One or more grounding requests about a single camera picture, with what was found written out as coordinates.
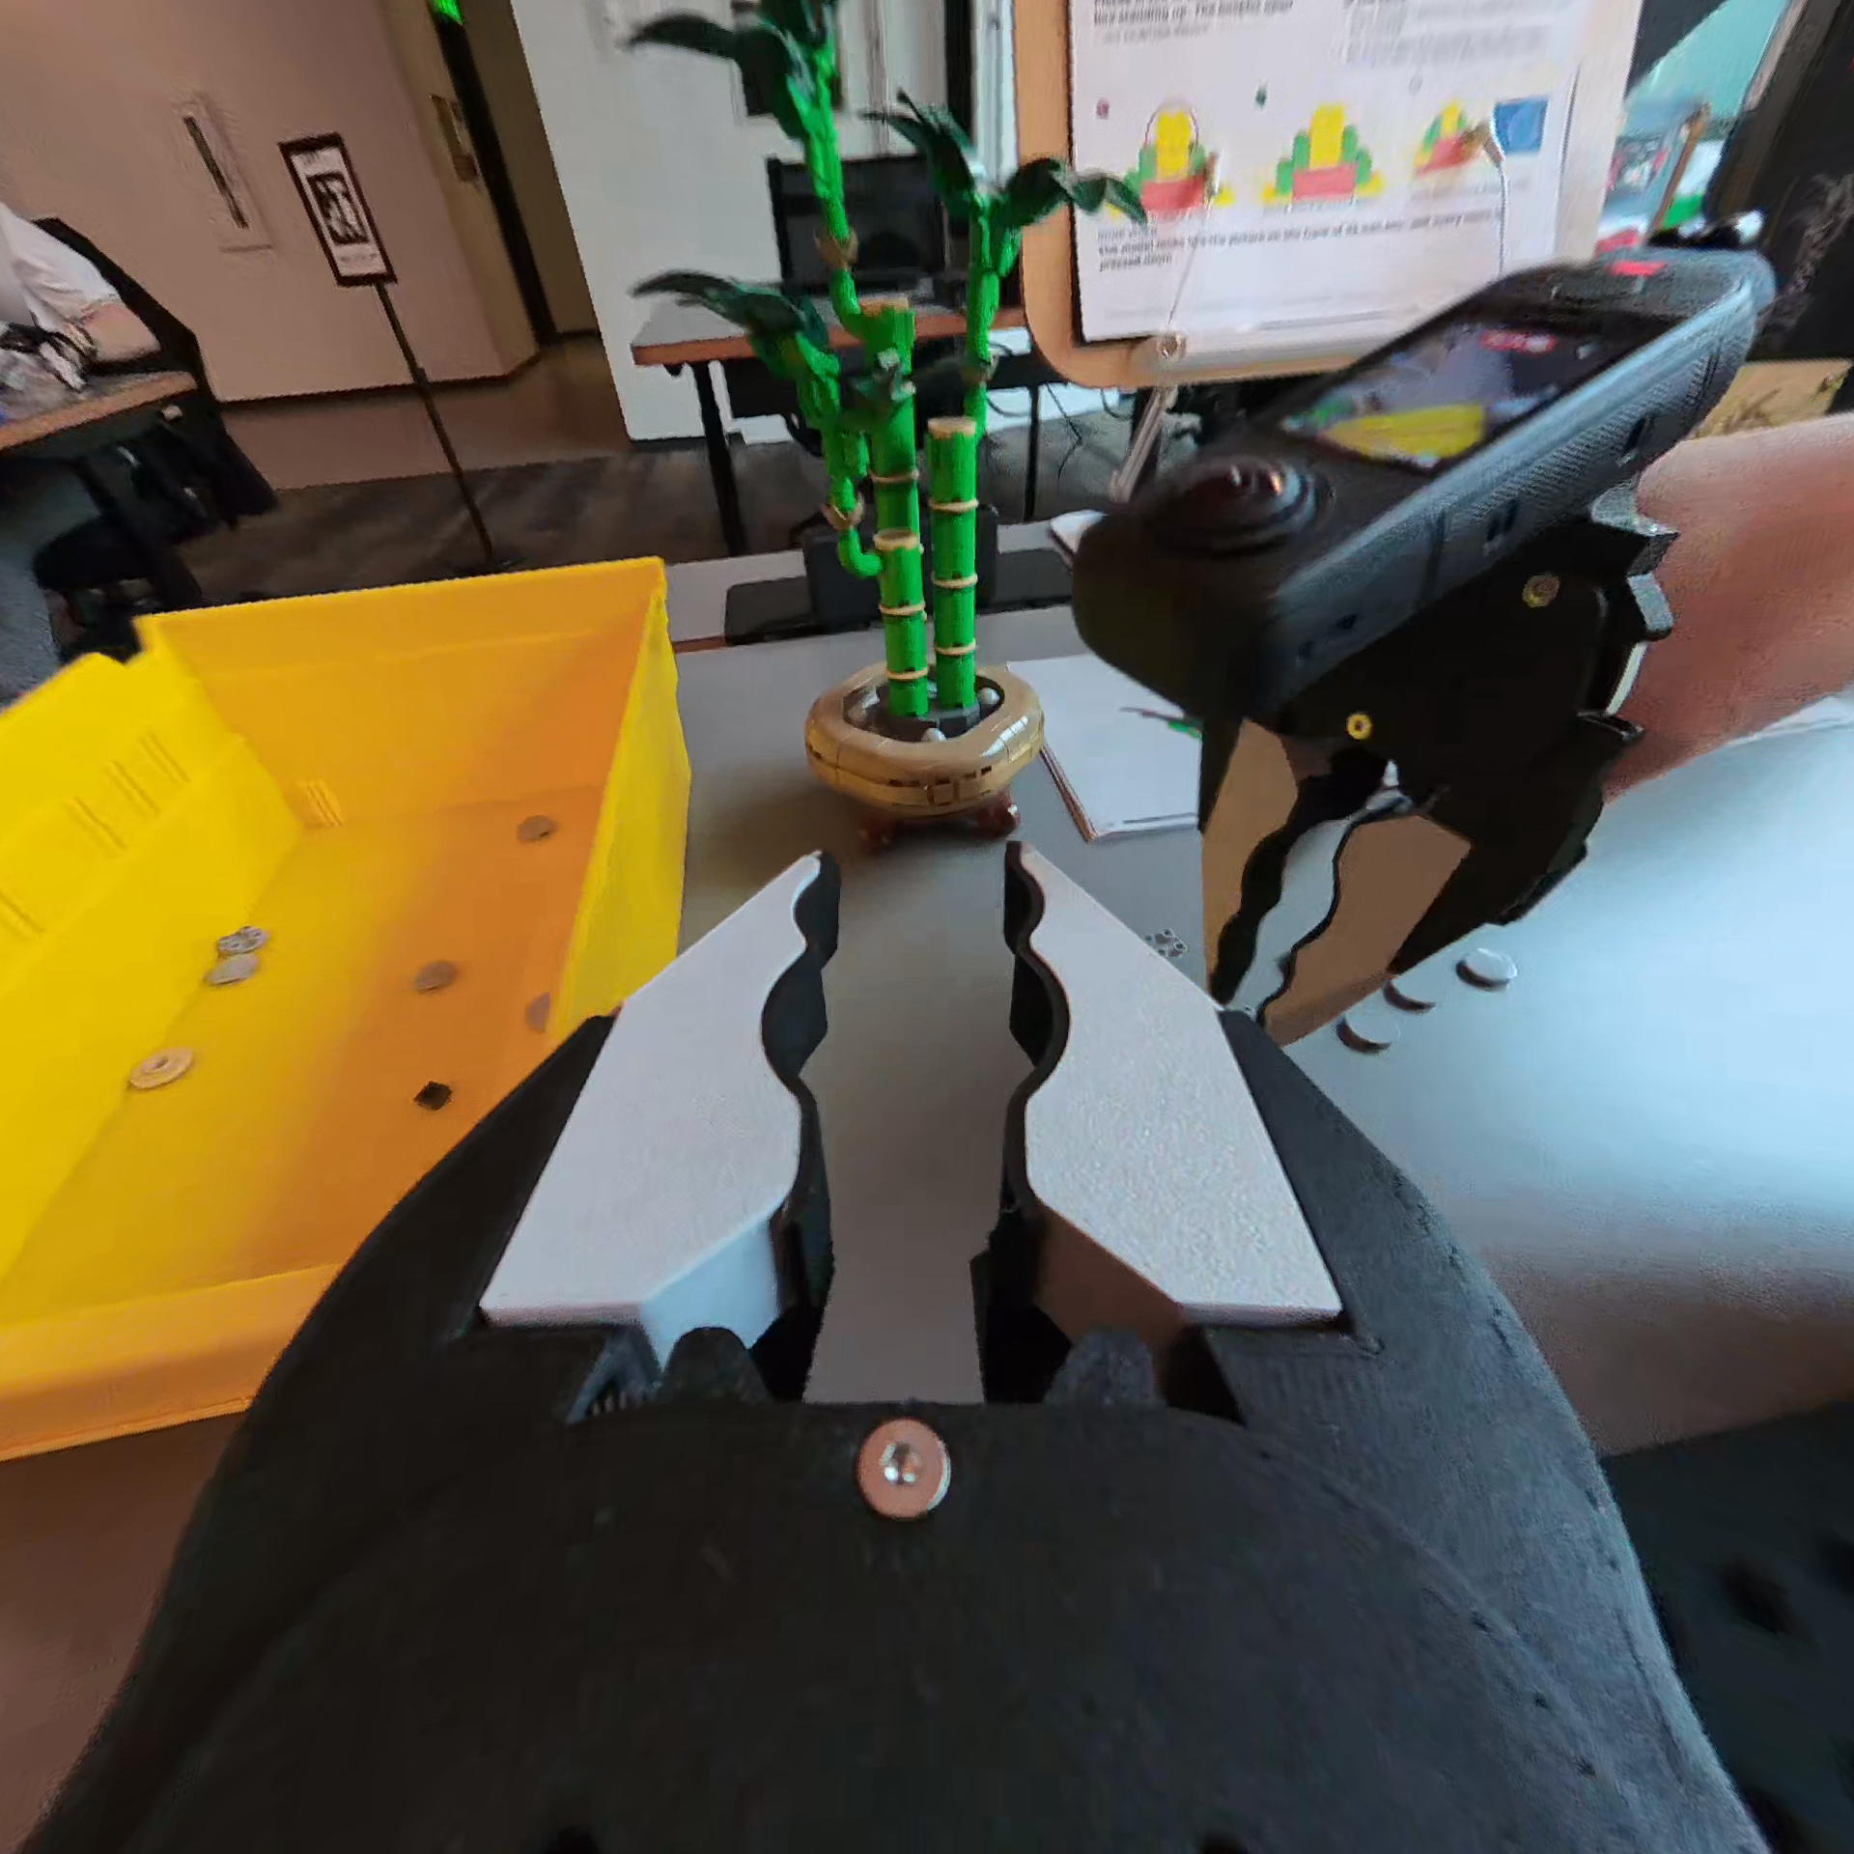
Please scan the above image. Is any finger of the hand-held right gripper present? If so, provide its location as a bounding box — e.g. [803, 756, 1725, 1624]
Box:
[1258, 803, 1479, 1049]
[1199, 717, 1348, 1003]

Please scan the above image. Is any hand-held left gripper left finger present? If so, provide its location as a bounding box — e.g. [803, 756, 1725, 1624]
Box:
[479, 852, 846, 1371]

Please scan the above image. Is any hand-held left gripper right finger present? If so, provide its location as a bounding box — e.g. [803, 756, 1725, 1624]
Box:
[966, 843, 1346, 1371]

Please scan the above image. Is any cluster of grey lego tiles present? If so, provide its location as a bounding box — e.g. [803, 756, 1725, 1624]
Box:
[1334, 944, 1524, 1056]

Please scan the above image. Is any green lego bamboo plant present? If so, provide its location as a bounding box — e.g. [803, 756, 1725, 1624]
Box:
[624, 0, 1152, 856]

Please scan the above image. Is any yellow plastic bin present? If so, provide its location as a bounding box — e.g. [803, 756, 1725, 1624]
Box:
[0, 555, 695, 1465]

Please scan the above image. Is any person's right forearm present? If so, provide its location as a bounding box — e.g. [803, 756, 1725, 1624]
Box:
[1601, 416, 1854, 800]

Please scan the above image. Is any white instruction booklet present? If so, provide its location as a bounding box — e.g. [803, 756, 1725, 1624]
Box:
[1006, 656, 1213, 846]

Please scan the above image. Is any printed instruction sheet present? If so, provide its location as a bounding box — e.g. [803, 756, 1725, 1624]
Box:
[1069, 0, 1580, 345]

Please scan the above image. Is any black box device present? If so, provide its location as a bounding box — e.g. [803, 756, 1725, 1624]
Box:
[724, 499, 1075, 646]

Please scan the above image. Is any wooden display board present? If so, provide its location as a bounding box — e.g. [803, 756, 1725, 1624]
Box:
[1008, 0, 1646, 391]

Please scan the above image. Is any black monitor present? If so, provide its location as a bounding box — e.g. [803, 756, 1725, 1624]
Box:
[765, 152, 959, 291]

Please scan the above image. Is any background desk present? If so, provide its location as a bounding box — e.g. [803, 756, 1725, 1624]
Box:
[629, 283, 1044, 551]

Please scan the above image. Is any black perforated mat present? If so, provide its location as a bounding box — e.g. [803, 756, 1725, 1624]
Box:
[1601, 1425, 1854, 1854]

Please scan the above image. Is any black chair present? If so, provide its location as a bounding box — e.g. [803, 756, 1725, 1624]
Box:
[30, 217, 286, 611]

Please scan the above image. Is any long wooden edged table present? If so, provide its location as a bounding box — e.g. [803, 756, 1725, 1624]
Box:
[0, 369, 197, 449]

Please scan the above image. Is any tag sign on black stand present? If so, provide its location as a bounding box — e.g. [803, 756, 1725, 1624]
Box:
[278, 132, 526, 574]

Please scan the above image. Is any wall notice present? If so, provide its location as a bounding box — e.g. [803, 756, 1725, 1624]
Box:
[176, 93, 278, 255]

